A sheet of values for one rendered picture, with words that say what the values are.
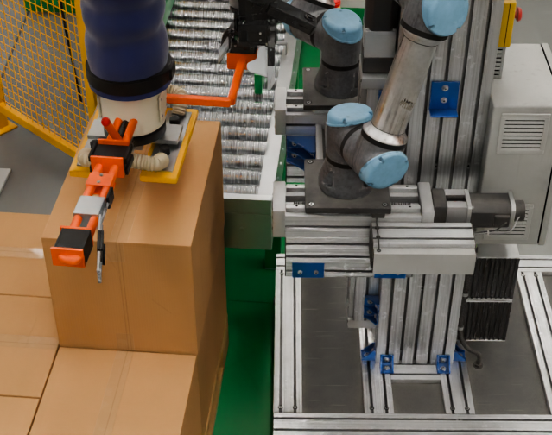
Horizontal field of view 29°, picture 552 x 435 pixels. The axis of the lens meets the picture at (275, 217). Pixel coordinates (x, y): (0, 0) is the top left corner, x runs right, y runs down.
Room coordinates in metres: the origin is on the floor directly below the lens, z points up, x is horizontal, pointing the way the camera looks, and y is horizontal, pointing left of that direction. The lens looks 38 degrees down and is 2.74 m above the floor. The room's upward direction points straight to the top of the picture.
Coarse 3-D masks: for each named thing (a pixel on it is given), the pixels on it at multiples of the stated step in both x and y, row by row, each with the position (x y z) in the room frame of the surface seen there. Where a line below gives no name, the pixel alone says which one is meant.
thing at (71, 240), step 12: (60, 228) 1.92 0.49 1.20; (72, 228) 1.92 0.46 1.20; (84, 228) 1.92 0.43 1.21; (60, 240) 1.88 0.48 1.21; (72, 240) 1.88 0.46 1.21; (84, 240) 1.88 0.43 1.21; (60, 252) 1.85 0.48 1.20; (72, 252) 1.84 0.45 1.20; (84, 252) 1.85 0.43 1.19; (60, 264) 1.85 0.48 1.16; (84, 264) 1.84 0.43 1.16
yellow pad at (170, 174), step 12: (168, 108) 2.64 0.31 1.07; (168, 120) 2.57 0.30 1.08; (180, 120) 2.57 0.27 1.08; (192, 120) 2.57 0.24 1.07; (192, 132) 2.53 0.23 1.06; (156, 144) 2.45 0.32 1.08; (168, 144) 2.45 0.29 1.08; (180, 144) 2.45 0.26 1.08; (168, 156) 2.39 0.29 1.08; (180, 156) 2.40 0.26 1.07; (168, 168) 2.33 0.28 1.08; (180, 168) 2.35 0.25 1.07; (144, 180) 2.31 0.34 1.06; (156, 180) 2.30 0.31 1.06; (168, 180) 2.30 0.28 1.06
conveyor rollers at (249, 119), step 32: (192, 0) 4.35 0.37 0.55; (224, 0) 4.40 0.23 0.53; (288, 0) 4.38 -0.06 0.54; (192, 32) 4.06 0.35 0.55; (192, 64) 3.79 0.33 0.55; (224, 64) 3.79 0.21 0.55; (224, 96) 3.58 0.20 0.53; (256, 96) 3.57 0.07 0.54; (224, 128) 3.33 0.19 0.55; (256, 128) 3.33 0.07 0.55; (224, 160) 3.14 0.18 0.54; (256, 160) 3.13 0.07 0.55; (224, 192) 2.95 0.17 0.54; (256, 192) 2.94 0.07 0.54
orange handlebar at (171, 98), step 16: (240, 64) 2.68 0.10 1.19; (240, 80) 2.60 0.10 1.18; (176, 96) 2.51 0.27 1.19; (192, 96) 2.51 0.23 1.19; (208, 96) 2.51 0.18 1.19; (128, 128) 2.35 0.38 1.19; (96, 176) 2.13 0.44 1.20; (112, 176) 2.13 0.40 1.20; (96, 192) 2.10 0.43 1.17; (96, 224) 1.96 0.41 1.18; (64, 256) 1.84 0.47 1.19
